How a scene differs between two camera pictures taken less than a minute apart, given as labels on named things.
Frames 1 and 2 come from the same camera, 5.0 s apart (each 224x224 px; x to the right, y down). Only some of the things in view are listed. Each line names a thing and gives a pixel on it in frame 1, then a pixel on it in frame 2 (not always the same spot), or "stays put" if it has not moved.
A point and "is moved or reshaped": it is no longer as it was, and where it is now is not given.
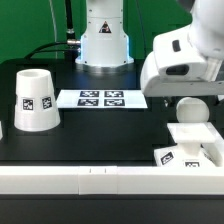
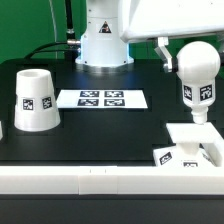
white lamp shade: (36, 104) stays put
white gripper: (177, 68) -> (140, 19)
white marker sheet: (101, 99) stays put
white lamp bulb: (192, 110) is moved or reshaped
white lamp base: (189, 151) stays put
